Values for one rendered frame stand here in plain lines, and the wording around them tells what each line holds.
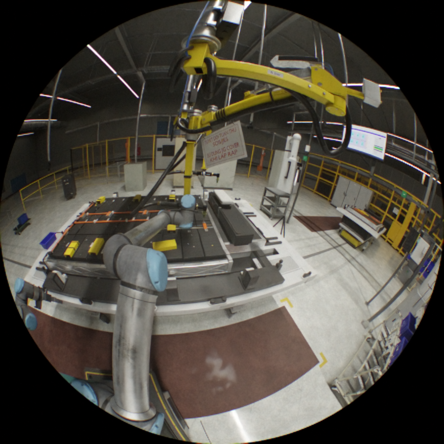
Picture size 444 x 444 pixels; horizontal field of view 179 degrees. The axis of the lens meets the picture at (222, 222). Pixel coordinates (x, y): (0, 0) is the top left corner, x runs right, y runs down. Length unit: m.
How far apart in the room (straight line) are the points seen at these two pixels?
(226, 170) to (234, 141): 4.85
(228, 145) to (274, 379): 2.09
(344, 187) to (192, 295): 9.49
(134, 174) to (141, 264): 5.17
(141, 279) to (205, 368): 1.37
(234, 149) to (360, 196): 8.77
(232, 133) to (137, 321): 0.92
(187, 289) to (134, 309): 0.57
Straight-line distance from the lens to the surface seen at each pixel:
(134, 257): 0.41
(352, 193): 9.45
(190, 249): 0.98
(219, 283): 0.96
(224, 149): 0.89
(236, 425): 1.81
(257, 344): 1.78
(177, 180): 5.53
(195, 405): 1.70
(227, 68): 0.61
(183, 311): 0.90
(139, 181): 5.50
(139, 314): 0.40
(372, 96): 0.82
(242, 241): 1.05
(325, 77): 0.79
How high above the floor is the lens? 1.65
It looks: 29 degrees down
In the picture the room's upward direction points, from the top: 9 degrees clockwise
